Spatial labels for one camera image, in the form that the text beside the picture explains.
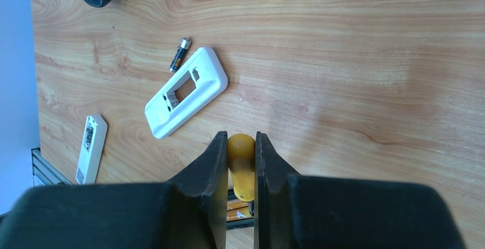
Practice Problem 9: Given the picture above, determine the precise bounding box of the yellow handled screwdriver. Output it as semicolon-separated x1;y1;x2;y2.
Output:
227;133;255;202

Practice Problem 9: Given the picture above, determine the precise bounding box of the orange battery left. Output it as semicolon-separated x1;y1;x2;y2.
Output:
227;199;249;211

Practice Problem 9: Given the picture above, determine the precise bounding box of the white remote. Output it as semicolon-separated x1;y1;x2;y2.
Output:
75;114;108;185
145;47;228;139

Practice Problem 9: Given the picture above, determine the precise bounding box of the black AAA battery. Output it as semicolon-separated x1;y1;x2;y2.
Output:
169;37;192;73

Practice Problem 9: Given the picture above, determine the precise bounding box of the orange battery right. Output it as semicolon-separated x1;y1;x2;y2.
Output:
226;207;253;223

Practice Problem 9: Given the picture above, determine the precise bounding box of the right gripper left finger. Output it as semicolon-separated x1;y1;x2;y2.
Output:
1;131;228;248

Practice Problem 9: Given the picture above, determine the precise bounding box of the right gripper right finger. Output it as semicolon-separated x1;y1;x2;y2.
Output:
254;132;466;248

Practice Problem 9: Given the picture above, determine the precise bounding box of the orange battery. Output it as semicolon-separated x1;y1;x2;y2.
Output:
227;199;249;211
226;207;253;223

